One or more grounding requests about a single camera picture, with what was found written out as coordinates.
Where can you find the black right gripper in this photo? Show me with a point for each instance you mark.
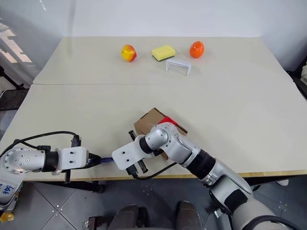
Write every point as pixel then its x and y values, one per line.
pixel 142 166

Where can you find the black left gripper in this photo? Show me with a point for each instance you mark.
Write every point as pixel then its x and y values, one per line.
pixel 67 176

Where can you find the blue pen-shaped cutter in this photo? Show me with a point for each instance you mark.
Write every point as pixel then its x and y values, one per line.
pixel 108 160

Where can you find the brown cardboard box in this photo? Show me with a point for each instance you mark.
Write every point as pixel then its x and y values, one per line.
pixel 148 121

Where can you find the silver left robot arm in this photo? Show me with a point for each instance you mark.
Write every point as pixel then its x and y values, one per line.
pixel 21 160

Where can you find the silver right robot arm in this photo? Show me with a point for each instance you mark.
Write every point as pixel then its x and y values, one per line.
pixel 182 146

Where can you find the dark rounded shape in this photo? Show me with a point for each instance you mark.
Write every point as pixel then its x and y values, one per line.
pixel 189 215
pixel 129 218

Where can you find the dark flat side tray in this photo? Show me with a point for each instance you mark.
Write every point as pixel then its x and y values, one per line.
pixel 12 99

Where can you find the yellow-red toy apple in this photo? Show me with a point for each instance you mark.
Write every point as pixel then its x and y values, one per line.
pixel 128 53

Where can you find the black tripod stand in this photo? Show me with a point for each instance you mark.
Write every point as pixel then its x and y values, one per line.
pixel 10 80

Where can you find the yellow sponge with green base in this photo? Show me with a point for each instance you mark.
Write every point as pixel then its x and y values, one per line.
pixel 163 51

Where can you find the orange toy fruit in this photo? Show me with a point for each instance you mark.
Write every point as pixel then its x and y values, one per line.
pixel 197 49

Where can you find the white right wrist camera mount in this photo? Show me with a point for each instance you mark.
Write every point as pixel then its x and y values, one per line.
pixel 127 153

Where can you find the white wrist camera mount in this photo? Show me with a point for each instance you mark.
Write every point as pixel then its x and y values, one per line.
pixel 127 153
pixel 72 157

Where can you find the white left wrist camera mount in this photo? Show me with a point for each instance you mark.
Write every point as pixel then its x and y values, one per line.
pixel 72 157

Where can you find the black table frame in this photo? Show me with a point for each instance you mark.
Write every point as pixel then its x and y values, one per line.
pixel 97 188

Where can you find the dark metal floor bracket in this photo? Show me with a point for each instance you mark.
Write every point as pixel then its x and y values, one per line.
pixel 92 222

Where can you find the white plastic bracket stand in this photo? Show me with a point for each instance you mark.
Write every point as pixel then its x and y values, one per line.
pixel 177 62

